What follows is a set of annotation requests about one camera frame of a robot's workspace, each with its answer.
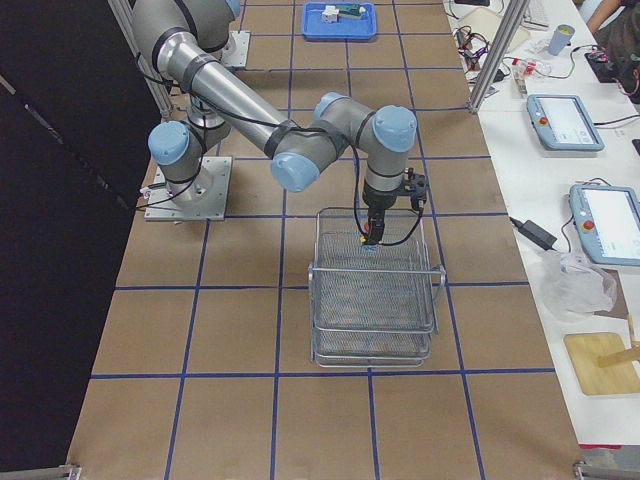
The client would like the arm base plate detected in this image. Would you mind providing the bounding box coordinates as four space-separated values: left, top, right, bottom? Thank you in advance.
142 156 233 222
220 30 251 69

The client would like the far blue teach pendant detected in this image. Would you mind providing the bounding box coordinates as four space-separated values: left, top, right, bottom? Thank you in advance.
526 94 605 152

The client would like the black power adapter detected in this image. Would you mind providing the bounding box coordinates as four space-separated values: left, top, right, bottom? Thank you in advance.
510 218 557 251

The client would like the wire mesh shelf rack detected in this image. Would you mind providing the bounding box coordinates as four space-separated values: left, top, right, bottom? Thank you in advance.
309 207 446 368

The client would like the grey cup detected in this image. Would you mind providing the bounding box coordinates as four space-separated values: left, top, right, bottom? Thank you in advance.
547 24 575 56

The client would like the green white terminal block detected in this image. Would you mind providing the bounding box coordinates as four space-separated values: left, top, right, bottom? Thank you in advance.
336 4 367 19

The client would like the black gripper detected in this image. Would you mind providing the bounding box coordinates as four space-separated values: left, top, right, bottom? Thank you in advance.
363 190 396 244

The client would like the wooden board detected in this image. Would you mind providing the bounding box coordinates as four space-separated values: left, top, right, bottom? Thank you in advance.
563 332 639 396

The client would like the clear plastic bag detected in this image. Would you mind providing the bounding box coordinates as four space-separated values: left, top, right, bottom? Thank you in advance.
541 251 618 316

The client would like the near blue teach pendant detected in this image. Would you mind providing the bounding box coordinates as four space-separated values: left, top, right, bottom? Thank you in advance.
569 184 639 267

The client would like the blue teach pendant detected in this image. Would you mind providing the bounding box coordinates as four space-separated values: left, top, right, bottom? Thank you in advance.
526 94 605 152
569 184 639 267

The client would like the white circuit breaker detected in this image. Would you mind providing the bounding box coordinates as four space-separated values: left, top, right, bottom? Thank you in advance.
320 5 340 23

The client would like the aluminium frame post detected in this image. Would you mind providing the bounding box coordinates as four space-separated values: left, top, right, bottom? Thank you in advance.
468 0 529 114

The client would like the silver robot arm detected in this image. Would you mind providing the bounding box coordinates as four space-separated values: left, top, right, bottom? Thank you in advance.
132 1 427 245
190 0 241 52

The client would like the blue plastic tray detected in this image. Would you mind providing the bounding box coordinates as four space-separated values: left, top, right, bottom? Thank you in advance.
301 1 378 41

